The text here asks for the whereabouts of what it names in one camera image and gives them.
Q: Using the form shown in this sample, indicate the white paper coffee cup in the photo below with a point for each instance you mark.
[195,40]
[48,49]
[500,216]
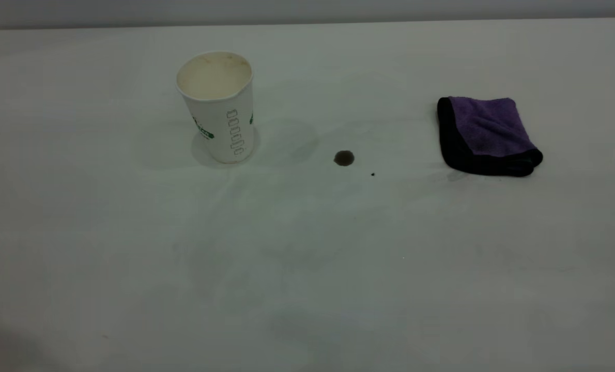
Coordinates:
[219,108]

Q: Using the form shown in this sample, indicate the purple black-edged microfiber cloth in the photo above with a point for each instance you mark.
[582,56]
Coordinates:
[488,129]

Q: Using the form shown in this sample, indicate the dark coffee spill spot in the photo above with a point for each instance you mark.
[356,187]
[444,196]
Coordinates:
[344,158]

